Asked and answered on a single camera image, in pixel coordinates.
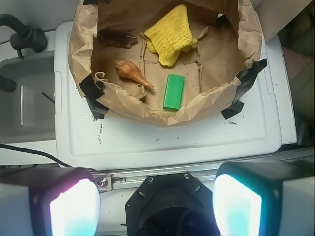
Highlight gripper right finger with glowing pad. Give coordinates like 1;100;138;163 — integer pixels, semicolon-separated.
212;161;315;236

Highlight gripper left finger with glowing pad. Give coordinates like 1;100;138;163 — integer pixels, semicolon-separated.
0;167;100;236

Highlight brown conch shell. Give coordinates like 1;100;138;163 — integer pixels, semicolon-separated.
114;60;155;90

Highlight white sink basin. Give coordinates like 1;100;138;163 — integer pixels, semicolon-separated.
0;51;55;143

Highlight green rectangular block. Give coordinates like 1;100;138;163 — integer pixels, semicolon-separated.
163;74;185;111

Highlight brown paper bag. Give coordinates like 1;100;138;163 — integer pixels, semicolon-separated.
68;0;267;127

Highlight dark brown bark piece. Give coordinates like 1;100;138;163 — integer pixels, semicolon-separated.
98;30;138;49

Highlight yellow woven cloth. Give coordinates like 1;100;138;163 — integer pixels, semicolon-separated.
144;4;197;67

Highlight black cable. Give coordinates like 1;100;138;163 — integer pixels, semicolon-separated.
0;143;74;169

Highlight aluminium rail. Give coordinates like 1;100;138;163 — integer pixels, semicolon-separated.
93;148;315;191

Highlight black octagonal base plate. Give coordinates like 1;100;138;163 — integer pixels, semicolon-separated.
125;173;221;236

